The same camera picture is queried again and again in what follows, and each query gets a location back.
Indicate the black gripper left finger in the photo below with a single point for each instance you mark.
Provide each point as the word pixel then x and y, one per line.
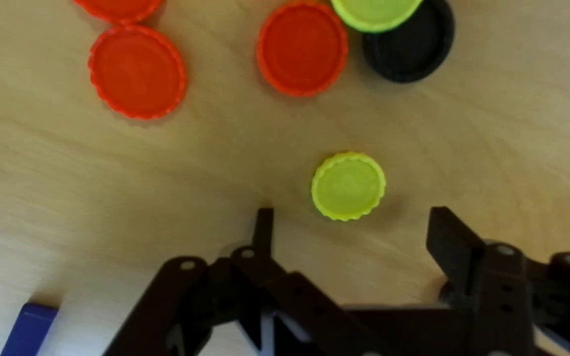
pixel 186 309

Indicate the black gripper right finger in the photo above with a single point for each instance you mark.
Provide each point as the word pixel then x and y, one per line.
pixel 509 297

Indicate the yellow game disc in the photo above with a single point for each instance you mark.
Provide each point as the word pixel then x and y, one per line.
pixel 348 186
pixel 374 12

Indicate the blue connect four game board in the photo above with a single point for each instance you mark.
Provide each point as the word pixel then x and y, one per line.
pixel 28 329

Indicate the red game disc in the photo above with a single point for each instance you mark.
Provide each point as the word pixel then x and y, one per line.
pixel 301 48
pixel 119 8
pixel 137 72

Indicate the black game disc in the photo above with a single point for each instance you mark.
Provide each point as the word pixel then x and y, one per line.
pixel 416 52

